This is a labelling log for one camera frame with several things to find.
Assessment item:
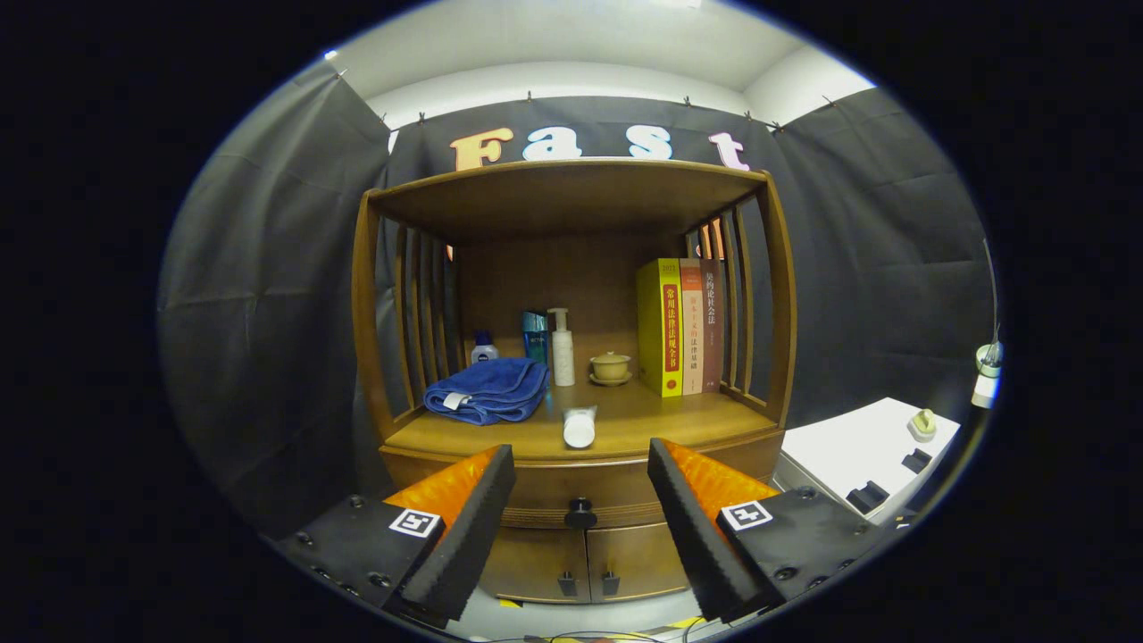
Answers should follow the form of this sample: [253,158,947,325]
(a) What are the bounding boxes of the white pump bottle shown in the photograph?
[547,308,577,388]

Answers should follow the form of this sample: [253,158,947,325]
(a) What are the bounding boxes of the wooden countertop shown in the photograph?
[380,380,785,461]

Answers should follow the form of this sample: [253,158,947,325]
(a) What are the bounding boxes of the wooden cabinet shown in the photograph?
[351,159,798,605]

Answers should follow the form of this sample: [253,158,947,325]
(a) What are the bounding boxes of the wooden cabinet door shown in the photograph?
[587,521,693,602]
[480,527,590,605]

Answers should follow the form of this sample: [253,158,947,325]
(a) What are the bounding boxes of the blue folded towel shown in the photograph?
[422,357,552,426]

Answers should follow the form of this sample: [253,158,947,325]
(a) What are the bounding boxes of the black backdrop cloth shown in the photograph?
[159,63,997,537]

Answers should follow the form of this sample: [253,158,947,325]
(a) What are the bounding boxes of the white and green tube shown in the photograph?
[562,406,597,449]

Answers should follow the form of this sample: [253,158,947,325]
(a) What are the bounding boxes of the beige lidded teacup with saucer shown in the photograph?
[588,351,633,387]

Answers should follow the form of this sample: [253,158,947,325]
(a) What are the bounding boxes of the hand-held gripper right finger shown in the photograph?
[646,438,889,624]

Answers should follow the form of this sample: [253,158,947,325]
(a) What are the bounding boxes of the white drawer unit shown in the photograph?
[772,397,964,528]

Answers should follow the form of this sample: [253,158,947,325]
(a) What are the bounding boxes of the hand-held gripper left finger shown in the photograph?
[272,444,517,629]

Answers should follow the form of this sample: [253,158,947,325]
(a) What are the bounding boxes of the dark red book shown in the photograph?
[701,259,726,393]

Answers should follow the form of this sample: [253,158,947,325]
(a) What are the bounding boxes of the yellow book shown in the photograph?
[637,258,684,398]

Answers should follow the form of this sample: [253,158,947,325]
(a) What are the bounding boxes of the wooden drawer with black knob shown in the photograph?
[382,433,787,531]

